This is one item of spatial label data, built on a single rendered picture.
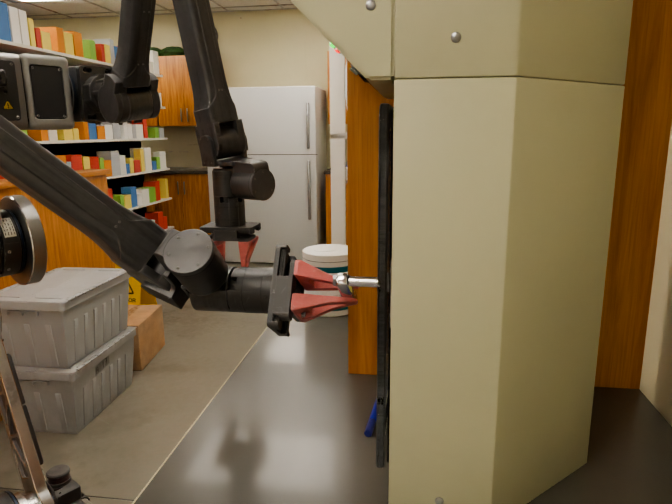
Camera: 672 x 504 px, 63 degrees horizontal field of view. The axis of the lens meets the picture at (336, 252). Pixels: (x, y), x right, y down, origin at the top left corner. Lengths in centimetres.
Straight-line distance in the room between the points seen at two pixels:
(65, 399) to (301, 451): 214
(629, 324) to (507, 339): 46
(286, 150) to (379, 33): 504
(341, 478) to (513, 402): 24
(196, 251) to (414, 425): 30
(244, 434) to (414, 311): 37
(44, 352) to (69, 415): 32
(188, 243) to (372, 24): 30
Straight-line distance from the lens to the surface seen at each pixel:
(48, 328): 274
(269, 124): 560
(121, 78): 123
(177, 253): 63
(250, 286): 66
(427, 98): 53
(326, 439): 81
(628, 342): 103
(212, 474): 76
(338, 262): 125
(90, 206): 69
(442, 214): 54
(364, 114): 90
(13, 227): 133
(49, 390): 286
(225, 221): 103
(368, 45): 54
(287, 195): 560
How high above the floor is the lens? 136
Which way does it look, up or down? 12 degrees down
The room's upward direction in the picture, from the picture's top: 1 degrees counter-clockwise
